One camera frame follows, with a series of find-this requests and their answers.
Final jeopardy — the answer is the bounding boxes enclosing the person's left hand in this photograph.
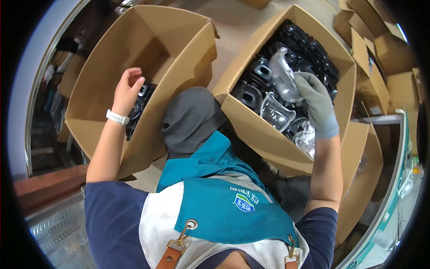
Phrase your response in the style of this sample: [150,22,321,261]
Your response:
[112,67,146,117]

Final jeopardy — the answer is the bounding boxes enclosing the person's right hand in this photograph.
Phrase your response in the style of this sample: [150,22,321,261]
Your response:
[294,72,340,139]

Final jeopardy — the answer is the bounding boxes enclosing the clear plastic bag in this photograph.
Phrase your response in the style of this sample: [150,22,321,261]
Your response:
[292,120,316,161]
[269,47,305,104]

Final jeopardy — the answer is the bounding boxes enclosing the big heap of black parts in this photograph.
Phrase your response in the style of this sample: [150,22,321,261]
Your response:
[231,19,340,142]

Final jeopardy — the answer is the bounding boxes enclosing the clear bagged plastic part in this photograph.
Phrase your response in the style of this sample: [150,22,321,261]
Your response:
[259,91,297,132]

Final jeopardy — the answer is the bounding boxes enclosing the crumpled clear plastic bag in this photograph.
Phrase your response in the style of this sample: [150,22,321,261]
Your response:
[292,120,316,161]

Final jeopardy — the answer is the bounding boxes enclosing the open cardboard box of parts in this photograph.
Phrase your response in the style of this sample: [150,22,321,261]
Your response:
[211,4,357,178]

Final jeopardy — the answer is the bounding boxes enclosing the heap of empty cartons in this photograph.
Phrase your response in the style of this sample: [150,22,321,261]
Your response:
[333,0,422,117]

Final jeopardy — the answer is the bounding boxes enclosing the flat cardboard sheet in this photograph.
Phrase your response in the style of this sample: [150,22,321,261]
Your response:
[334,101,384,247]

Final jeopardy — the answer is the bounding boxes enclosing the green-edged work table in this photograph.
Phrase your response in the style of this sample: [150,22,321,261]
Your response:
[336,109,424,269]

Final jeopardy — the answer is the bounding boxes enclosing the person's body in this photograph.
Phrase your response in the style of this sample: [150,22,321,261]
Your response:
[84,130,338,269]

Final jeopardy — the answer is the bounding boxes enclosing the small heap of black parts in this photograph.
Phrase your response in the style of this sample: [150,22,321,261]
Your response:
[125,79,158,141]

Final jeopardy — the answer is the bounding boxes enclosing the white wrist watch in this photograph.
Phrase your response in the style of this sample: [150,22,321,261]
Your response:
[106,109,130,126]

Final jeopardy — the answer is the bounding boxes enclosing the large open cardboard box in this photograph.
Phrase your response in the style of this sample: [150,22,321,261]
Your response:
[65,5,220,179]

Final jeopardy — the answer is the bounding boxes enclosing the cluttered storage shelf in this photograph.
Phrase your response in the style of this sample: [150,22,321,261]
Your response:
[30,34,88,170]

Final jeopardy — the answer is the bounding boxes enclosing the metal tread plate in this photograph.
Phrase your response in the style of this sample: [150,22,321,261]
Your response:
[27,191,99,269]

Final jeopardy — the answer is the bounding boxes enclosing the white door frame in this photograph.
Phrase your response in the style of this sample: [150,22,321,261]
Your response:
[7,0,92,177]

